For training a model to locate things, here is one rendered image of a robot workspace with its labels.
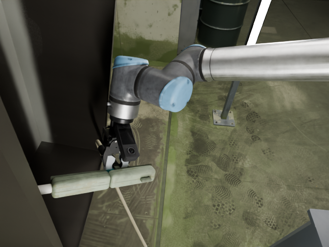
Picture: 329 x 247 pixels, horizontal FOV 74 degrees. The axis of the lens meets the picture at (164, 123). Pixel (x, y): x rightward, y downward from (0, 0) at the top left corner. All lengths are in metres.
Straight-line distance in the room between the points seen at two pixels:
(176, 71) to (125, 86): 0.14
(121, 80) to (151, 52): 2.10
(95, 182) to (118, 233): 0.91
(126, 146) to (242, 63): 0.36
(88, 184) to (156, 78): 0.34
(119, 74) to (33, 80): 0.54
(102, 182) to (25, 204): 0.33
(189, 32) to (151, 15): 0.43
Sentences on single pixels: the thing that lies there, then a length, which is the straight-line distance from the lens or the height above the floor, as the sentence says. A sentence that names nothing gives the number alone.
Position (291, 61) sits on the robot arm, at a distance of 0.53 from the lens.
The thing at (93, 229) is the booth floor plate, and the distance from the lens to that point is 1.58.
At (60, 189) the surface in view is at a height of 0.97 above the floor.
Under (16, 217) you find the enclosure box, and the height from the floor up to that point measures 1.16.
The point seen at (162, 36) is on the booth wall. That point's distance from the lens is 2.56.
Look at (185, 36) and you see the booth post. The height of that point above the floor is 0.40.
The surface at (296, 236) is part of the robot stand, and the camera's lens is 1.25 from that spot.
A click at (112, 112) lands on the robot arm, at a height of 1.08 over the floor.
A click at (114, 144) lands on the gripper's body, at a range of 0.66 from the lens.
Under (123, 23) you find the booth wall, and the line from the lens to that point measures 2.58.
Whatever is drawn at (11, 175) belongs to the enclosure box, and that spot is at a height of 1.30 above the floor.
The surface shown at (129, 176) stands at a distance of 0.70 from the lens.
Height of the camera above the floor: 1.52
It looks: 48 degrees down
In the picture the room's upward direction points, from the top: 3 degrees clockwise
